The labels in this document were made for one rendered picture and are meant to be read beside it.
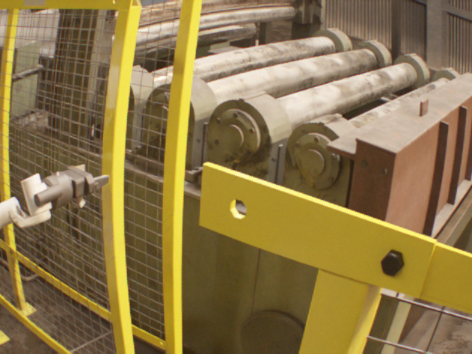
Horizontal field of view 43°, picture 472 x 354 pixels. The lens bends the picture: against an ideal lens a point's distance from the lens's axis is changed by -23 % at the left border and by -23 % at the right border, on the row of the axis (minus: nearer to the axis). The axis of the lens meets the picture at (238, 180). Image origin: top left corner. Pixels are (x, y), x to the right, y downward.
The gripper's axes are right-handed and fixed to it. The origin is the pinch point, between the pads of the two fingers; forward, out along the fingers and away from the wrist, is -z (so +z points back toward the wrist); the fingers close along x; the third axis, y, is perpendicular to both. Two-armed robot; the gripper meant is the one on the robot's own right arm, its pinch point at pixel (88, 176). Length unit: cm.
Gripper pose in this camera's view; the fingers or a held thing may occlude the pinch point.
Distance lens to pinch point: 188.9
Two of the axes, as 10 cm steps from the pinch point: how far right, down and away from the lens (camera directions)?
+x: 8.1, 2.8, -5.1
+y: 0.8, -9.2, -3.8
